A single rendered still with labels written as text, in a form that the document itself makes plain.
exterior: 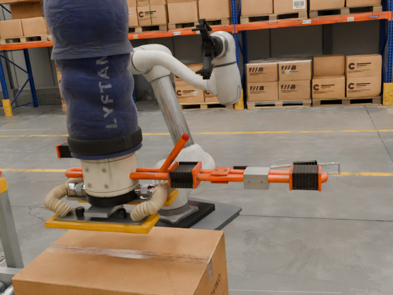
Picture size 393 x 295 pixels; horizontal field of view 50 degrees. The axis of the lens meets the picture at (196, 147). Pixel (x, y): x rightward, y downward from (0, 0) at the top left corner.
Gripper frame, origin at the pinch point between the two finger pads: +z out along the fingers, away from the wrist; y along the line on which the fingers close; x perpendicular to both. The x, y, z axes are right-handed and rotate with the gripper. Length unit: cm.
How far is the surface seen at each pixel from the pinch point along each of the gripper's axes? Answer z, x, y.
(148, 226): 35, 9, 46
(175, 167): 20.9, 4.6, 32.5
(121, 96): 26.3, 16.6, 9.5
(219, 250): 11, -4, 66
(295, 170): 24, -31, 32
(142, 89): -808, 373, 130
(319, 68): -733, -36, 93
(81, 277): 37, 33, 63
